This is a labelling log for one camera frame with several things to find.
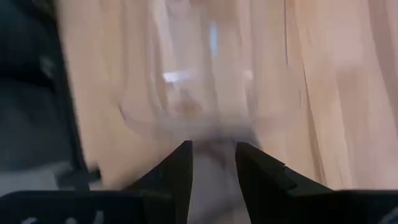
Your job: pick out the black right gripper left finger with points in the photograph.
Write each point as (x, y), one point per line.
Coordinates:
(161, 193)

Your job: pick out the clear plastic bin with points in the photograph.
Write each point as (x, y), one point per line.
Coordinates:
(186, 77)

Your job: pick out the black aluminium frame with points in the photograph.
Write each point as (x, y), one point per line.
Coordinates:
(70, 124)

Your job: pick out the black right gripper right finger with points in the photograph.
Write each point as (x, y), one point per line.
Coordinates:
(267, 193)

